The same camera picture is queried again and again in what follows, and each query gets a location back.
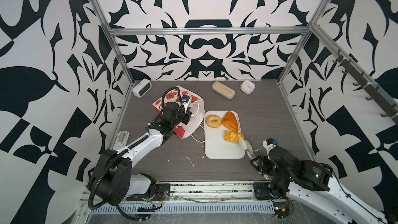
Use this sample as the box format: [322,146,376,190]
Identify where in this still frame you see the white red paper bag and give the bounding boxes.
[148,86,205,141]

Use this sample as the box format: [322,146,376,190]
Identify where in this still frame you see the white rectangular tray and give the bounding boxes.
[204,123,245,160]

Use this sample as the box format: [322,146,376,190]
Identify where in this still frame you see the brown fake croissant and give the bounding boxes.
[221,112,239,133]

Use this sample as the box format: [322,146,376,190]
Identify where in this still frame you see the yellow fake pastry bread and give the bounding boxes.
[224,131,244,144]

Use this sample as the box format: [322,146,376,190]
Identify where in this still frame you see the beige oblong sponge block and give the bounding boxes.
[211,82,235,99]

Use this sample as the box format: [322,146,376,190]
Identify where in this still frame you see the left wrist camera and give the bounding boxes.
[181,94,191,104]

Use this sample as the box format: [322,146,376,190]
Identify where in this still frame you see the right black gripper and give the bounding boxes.
[247,154,293,179]

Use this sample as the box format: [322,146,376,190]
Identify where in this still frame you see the white digital alarm clock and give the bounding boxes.
[132,79,152,98]

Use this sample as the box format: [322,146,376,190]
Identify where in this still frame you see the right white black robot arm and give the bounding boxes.
[238,138,397,224]

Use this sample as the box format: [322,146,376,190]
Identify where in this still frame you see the small electronics board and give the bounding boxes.
[273,201,294,219]

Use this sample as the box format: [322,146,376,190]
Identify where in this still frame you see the fake bagel donut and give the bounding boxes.
[206,115,222,128]

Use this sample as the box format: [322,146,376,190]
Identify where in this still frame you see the white slotted cable duct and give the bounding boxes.
[90,202,275,215]

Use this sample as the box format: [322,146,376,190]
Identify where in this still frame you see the small white lidded container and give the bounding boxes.
[240,80,256,94]

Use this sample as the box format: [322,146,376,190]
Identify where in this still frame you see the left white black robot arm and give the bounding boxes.
[87,95,192,209]

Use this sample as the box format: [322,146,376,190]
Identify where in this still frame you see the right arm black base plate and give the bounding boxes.
[253,181,295,201]

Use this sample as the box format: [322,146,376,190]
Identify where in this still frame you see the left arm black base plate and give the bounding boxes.
[126,183,171,201]

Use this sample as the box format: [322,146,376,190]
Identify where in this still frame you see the silver metal bracket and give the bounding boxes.
[113,131,130,150]

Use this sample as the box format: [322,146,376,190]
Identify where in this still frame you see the black wall hook rail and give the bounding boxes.
[332,49,398,125]

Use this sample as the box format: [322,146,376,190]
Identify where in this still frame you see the black corrugated cable conduit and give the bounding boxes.
[87,86,184,222]

